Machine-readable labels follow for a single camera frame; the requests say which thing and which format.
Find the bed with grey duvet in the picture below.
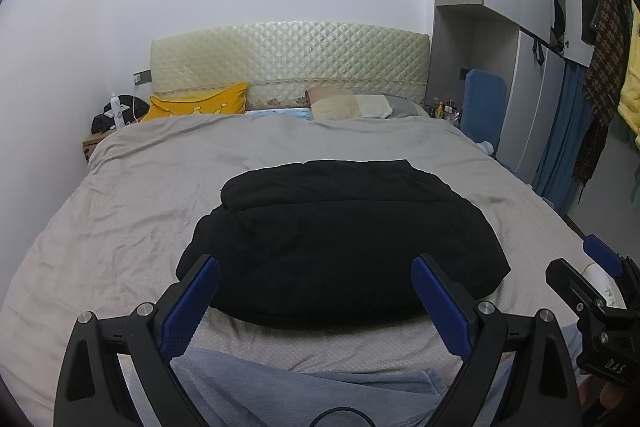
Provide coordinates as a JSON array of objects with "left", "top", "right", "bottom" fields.
[{"left": 0, "top": 113, "right": 621, "bottom": 427}]

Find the black cable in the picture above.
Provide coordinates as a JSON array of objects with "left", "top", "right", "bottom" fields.
[{"left": 307, "top": 407, "right": 373, "bottom": 427}]

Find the blue curtain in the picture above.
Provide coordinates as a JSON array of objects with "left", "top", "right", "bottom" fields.
[{"left": 531, "top": 57, "right": 596, "bottom": 198}]

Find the brown plaid scarf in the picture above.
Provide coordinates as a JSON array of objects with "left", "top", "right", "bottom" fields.
[{"left": 571, "top": 0, "right": 633, "bottom": 202}]

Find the group of small bottles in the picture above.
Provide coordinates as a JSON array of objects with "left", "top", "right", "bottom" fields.
[{"left": 430, "top": 96, "right": 463, "bottom": 128}]

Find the yellow pillow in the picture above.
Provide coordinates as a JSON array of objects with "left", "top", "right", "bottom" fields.
[{"left": 140, "top": 81, "right": 250, "bottom": 124}]

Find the grey-blue garment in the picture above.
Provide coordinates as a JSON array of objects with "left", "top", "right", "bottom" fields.
[{"left": 170, "top": 347, "right": 506, "bottom": 427}]

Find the cream quilted headboard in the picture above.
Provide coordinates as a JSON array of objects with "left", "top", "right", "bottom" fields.
[{"left": 150, "top": 21, "right": 432, "bottom": 112}]

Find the white bottle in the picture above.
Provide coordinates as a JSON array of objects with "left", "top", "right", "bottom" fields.
[{"left": 111, "top": 93, "right": 126, "bottom": 130}]

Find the wooden nightstand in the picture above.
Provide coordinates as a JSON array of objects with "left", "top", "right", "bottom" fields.
[{"left": 82, "top": 129, "right": 118, "bottom": 165}]

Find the person's right hand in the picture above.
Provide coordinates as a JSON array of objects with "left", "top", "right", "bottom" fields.
[{"left": 577, "top": 379, "right": 630, "bottom": 414}]

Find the yellow hanging garment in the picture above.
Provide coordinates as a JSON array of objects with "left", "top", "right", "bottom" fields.
[{"left": 617, "top": 0, "right": 640, "bottom": 132}]

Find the black bag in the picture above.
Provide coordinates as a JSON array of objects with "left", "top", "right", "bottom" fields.
[{"left": 91, "top": 94, "right": 151, "bottom": 134}]

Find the blue padded board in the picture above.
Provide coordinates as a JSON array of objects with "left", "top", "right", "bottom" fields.
[{"left": 460, "top": 68, "right": 508, "bottom": 168}]

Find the black sweater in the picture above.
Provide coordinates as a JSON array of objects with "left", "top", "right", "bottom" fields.
[{"left": 176, "top": 159, "right": 512, "bottom": 332}]

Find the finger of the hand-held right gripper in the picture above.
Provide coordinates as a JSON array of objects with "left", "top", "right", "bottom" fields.
[
  {"left": 584, "top": 234, "right": 640, "bottom": 280},
  {"left": 545, "top": 258, "right": 613, "bottom": 323}
]

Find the black hanging garment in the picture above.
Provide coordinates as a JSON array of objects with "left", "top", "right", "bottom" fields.
[{"left": 580, "top": 0, "right": 606, "bottom": 45}]

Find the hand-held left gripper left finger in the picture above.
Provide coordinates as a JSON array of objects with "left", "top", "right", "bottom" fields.
[{"left": 53, "top": 253, "right": 222, "bottom": 427}]

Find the patchwork pillow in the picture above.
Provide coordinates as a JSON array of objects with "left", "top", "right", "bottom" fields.
[{"left": 305, "top": 88, "right": 431, "bottom": 121}]

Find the light blue bed sheet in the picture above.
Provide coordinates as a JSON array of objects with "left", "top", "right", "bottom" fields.
[{"left": 245, "top": 107, "right": 313, "bottom": 120}]

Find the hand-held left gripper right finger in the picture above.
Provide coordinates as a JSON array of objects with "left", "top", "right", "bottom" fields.
[{"left": 411, "top": 253, "right": 583, "bottom": 427}]

